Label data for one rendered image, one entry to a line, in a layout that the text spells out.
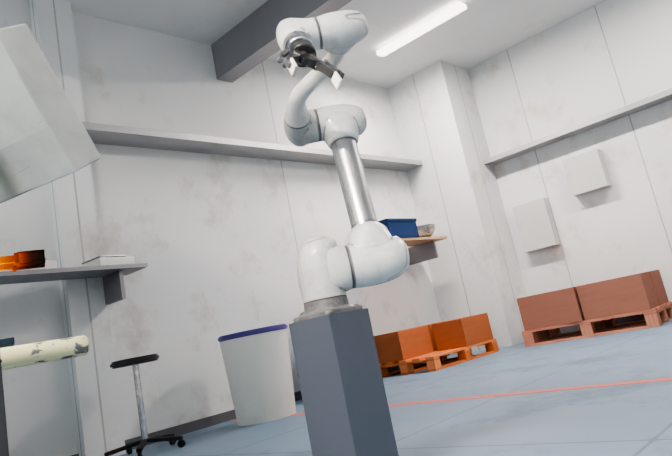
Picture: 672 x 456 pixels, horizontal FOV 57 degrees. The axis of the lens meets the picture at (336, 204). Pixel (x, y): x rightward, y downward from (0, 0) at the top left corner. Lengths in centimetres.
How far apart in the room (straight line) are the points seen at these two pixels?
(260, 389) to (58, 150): 395
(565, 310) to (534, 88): 302
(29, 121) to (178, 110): 504
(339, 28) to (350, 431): 126
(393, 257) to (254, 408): 309
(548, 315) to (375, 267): 510
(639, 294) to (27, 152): 619
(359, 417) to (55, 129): 131
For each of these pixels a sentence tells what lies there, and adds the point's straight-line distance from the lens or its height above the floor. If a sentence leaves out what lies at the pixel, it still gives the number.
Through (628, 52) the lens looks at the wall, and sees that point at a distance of 822.
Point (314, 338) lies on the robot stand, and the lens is 211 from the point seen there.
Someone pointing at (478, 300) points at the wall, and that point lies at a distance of 805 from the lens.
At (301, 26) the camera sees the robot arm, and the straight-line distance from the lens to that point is 198.
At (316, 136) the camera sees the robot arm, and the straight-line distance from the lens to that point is 245.
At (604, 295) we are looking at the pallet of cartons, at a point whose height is 38.
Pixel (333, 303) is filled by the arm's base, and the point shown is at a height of 63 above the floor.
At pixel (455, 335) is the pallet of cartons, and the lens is 698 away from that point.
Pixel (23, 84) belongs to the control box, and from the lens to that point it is 127.
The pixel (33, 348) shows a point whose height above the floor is 63.
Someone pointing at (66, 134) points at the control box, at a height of 99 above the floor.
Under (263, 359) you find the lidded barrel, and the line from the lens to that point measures 502.
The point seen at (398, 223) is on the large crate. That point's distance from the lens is 720.
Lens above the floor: 53
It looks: 12 degrees up
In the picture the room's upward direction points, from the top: 12 degrees counter-clockwise
